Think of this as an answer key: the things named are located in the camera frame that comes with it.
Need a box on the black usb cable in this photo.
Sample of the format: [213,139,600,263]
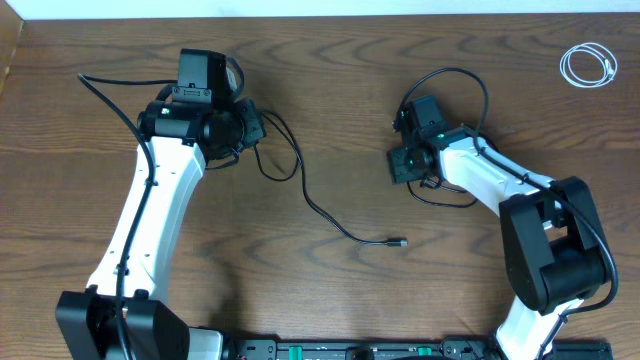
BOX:
[252,108,409,248]

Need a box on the white usb cable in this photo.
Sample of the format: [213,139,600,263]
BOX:
[559,41,619,89]

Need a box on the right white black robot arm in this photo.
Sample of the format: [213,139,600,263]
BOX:
[388,96,618,359]

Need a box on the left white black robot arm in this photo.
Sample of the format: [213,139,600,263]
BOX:
[55,49,266,359]

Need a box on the cardboard side panel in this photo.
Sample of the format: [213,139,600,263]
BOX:
[0,0,24,92]

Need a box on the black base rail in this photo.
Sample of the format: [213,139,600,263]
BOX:
[220,336,507,360]

